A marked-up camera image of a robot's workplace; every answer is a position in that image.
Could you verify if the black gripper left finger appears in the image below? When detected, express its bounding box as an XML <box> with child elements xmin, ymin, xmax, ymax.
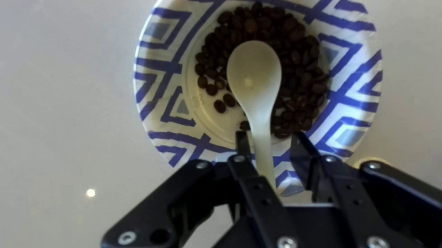
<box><xmin>101</xmin><ymin>131</ymin><xmax>301</xmax><ymax>248</ymax></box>

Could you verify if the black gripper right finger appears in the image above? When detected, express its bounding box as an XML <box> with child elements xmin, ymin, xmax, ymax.
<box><xmin>290</xmin><ymin>131</ymin><xmax>442</xmax><ymax>248</ymax></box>

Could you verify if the white plastic spoon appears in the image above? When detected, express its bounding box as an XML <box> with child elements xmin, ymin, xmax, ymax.
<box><xmin>225</xmin><ymin>40</ymin><xmax>283</xmax><ymax>193</ymax></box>

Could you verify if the pile of coffee beans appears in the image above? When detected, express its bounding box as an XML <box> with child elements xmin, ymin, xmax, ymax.
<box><xmin>193</xmin><ymin>2</ymin><xmax>333</xmax><ymax>139</ymax></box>

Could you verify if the patterned small bowl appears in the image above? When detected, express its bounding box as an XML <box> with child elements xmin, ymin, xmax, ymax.
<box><xmin>132</xmin><ymin>0</ymin><xmax>384</xmax><ymax>200</ymax></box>

